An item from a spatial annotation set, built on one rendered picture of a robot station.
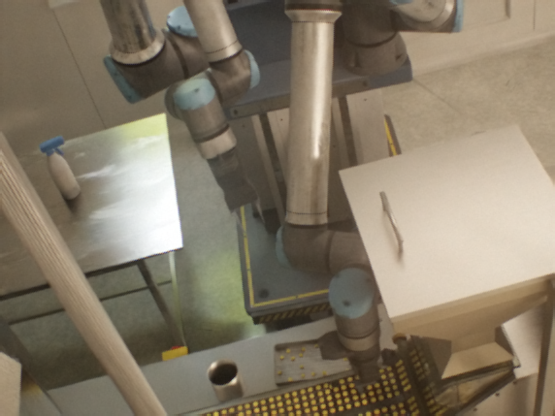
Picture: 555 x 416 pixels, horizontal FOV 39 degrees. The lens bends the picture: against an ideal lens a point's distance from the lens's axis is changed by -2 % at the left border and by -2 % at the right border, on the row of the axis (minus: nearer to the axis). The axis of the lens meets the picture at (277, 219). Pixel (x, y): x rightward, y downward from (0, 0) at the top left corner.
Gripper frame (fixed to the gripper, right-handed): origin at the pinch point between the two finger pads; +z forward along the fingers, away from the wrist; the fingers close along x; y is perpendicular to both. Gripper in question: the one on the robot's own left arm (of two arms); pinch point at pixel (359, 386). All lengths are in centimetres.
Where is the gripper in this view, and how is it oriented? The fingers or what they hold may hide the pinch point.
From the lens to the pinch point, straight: 187.7
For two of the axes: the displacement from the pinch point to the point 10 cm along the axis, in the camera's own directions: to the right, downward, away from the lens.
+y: 9.7, -2.6, -0.1
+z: 1.9, 6.6, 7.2
